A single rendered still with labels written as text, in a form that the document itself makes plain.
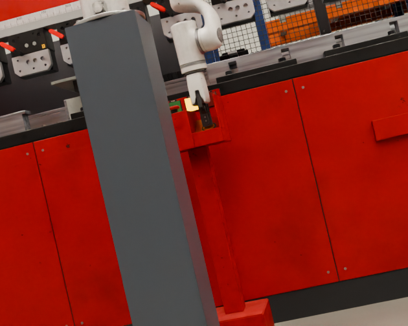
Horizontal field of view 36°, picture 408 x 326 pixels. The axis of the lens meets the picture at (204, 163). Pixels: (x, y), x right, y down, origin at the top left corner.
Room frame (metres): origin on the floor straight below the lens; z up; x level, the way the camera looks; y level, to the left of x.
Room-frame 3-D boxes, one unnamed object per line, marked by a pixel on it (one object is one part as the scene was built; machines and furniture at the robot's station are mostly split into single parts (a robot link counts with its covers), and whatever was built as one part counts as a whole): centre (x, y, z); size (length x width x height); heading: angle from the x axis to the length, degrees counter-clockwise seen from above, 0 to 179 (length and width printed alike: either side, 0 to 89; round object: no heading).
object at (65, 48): (2.41, 0.36, 1.18); 0.15 x 0.09 x 0.17; 83
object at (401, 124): (2.14, -0.67, 0.59); 0.15 x 0.02 x 0.07; 83
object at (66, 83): (2.26, 0.35, 1.00); 0.26 x 0.18 x 0.01; 173
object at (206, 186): (2.02, 0.01, 0.39); 0.06 x 0.06 x 0.54; 79
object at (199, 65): (1.98, -0.04, 0.91); 0.09 x 0.08 x 0.03; 169
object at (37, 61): (2.43, 0.55, 1.18); 0.15 x 0.09 x 0.17; 83
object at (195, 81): (1.98, -0.04, 0.85); 0.10 x 0.07 x 0.11; 169
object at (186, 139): (2.02, 0.01, 0.75); 0.20 x 0.16 x 0.18; 79
